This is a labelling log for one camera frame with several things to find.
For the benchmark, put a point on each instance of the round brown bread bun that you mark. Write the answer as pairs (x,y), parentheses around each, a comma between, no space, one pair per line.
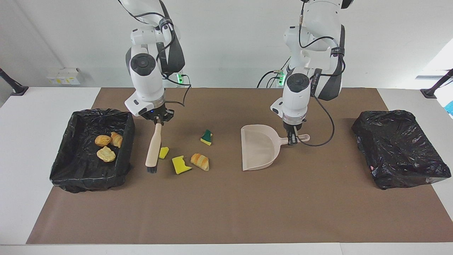
(102,140)

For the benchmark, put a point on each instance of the large striped croissant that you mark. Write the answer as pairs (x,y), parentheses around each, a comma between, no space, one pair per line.
(200,162)

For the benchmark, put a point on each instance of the blue object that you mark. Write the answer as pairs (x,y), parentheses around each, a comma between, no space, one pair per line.
(450,108)

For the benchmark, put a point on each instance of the small golden croissant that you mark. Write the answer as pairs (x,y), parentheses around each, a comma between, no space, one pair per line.
(116,139)

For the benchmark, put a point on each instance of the brown table mat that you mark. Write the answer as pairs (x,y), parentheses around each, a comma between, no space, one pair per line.
(226,219)

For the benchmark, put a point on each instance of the notched yellow sponge piece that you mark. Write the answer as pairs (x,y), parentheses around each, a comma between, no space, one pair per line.
(181,165)

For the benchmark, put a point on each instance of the green and yellow sponge piece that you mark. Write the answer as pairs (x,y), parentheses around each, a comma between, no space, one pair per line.
(206,137)

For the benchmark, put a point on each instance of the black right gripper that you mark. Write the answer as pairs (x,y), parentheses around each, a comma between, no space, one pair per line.
(161,114)

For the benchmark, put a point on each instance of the beige brush black bristles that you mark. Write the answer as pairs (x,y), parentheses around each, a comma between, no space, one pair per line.
(154,148)

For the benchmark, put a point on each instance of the open bin with black bag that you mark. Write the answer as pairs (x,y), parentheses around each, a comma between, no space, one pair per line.
(78,170)

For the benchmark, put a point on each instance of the bin wrapped in black bag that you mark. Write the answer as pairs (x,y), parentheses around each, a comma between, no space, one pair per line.
(400,148)

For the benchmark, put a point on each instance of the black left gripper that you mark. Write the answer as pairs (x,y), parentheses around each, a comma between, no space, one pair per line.
(293,126)

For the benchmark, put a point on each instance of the beige plastic dustpan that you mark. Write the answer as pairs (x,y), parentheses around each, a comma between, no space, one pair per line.
(256,148)

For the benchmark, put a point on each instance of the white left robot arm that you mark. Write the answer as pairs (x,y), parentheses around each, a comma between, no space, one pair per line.
(297,95)

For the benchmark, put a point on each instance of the pale pastry piece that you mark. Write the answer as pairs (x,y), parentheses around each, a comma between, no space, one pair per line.
(106,154)

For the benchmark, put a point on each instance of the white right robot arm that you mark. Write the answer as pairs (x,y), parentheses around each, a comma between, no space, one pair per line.
(147,78)

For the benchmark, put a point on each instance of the white wall box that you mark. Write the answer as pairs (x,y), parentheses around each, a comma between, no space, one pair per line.
(63,76)

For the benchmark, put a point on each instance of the black camera stand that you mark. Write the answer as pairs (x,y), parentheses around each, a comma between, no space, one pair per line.
(431,92)
(16,88)

